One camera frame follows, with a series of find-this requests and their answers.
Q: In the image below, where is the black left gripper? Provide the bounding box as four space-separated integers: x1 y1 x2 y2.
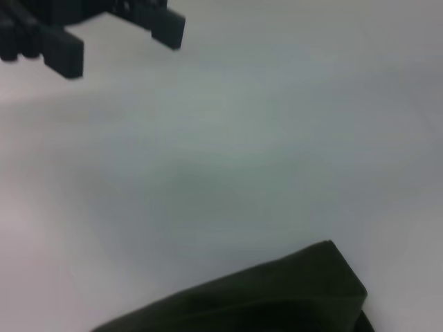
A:
0 0 186 79

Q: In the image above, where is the dark green t-shirt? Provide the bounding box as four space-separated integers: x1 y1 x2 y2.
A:
91 239 377 332

